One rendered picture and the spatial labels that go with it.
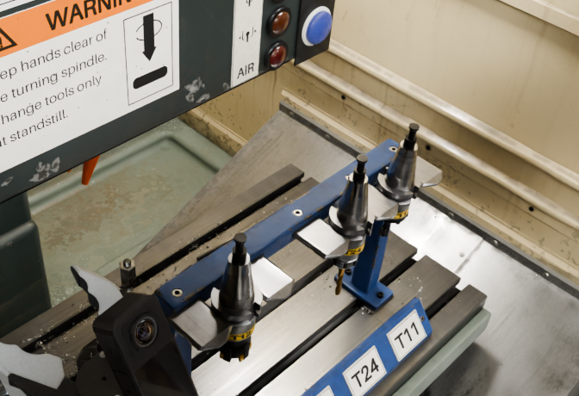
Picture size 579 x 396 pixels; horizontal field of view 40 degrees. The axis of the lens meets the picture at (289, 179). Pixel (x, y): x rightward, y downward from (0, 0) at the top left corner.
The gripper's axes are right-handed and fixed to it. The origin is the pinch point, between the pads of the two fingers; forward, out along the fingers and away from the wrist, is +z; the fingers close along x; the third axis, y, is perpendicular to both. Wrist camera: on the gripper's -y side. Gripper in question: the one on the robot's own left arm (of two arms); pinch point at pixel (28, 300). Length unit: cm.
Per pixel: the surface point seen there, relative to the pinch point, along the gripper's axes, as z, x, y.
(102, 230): 67, 65, 89
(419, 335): -16, 61, 51
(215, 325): -2.8, 22.2, 22.6
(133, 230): 62, 70, 88
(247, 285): -3.7, 26.6, 18.2
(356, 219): -6, 47, 20
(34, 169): -4.1, -0.5, -17.7
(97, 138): -4.7, 4.5, -17.8
